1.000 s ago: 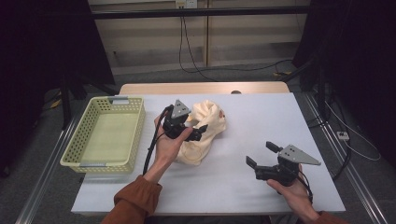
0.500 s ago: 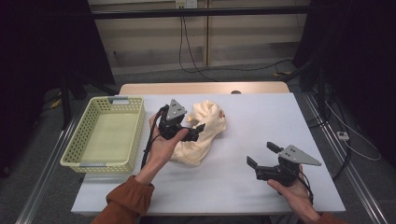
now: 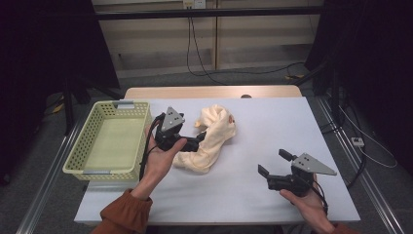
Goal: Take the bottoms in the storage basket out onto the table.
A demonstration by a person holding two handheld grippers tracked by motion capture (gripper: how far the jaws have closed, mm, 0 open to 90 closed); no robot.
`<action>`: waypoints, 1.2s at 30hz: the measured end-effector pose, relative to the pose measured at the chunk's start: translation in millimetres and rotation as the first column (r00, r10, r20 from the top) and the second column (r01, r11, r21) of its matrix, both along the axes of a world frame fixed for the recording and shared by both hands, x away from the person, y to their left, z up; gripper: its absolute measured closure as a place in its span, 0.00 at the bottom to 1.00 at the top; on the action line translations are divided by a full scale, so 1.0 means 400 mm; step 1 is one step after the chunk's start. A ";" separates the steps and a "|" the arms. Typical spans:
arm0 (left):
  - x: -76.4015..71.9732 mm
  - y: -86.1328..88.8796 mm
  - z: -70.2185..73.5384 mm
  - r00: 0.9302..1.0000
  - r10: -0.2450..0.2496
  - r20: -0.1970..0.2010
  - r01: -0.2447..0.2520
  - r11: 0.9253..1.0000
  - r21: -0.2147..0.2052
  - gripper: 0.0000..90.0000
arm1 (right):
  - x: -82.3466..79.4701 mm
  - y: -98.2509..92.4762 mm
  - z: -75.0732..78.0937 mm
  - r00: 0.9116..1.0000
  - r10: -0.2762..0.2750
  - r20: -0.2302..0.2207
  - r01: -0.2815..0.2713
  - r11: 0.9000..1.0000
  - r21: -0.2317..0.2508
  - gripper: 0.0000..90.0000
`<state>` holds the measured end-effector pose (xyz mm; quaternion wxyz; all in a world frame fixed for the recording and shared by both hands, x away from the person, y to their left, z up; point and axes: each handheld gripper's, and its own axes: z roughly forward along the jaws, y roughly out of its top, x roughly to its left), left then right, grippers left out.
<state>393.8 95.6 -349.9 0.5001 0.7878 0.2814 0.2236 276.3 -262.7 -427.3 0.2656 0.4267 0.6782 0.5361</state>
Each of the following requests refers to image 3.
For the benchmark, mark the white wall socket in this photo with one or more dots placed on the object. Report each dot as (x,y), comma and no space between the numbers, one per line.
(195,3)

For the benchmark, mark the black curtain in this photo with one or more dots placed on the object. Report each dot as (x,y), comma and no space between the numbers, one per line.
(373,65)
(39,48)

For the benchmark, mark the pale green perforated plastic basket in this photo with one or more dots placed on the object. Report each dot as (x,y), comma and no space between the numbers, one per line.
(78,152)

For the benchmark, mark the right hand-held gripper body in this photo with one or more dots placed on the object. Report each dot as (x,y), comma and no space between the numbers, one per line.
(311,164)

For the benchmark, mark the black horizontal metal bar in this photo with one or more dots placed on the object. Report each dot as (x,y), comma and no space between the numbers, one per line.
(211,12)

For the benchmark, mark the aluminium floor rail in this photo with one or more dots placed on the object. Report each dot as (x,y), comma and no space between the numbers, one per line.
(48,182)
(360,169)

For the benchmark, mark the person's right hand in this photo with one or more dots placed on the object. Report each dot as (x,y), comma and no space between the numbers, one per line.
(310,206)

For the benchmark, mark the white power adapter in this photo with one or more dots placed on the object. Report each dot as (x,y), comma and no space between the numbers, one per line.
(357,141)

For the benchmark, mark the black metal stand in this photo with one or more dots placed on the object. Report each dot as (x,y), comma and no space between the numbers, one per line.
(68,104)

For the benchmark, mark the cream cloth with orange print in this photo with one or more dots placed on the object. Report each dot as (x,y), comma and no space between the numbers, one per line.
(217,130)

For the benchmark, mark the person's left hand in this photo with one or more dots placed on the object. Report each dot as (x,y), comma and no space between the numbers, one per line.
(159,165)

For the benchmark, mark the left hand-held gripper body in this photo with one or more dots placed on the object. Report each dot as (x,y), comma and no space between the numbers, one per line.
(172,118)

